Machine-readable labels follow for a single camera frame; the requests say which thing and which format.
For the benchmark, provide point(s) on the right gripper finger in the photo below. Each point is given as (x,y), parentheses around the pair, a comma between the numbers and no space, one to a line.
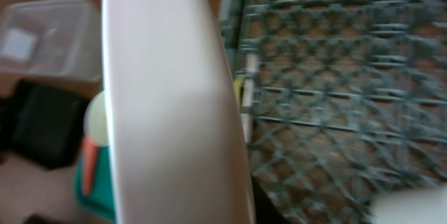
(266,212)

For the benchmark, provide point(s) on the pink round plate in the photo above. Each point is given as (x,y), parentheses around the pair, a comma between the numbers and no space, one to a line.
(177,149)

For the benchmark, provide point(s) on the yellow plastic spoon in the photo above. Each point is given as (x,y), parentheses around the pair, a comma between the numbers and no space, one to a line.
(238,84)

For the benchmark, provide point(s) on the white cup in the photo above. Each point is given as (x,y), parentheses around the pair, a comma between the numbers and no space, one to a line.
(415,206)

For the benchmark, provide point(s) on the orange carrot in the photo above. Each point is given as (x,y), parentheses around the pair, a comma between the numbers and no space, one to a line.
(89,160)

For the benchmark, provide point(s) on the green bowl with nuts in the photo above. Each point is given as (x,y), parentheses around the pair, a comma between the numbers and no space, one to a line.
(95,121)

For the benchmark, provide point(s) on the grey dishwasher rack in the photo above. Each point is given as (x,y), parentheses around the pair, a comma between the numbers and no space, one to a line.
(350,100)

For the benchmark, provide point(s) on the teal plastic tray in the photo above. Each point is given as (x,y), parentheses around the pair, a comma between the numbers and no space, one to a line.
(100,200)

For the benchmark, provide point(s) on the black plastic tray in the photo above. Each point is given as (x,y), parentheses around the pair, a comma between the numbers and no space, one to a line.
(43,123)

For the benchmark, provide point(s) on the clear plastic bin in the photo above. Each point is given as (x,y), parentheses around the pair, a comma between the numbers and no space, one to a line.
(52,38)

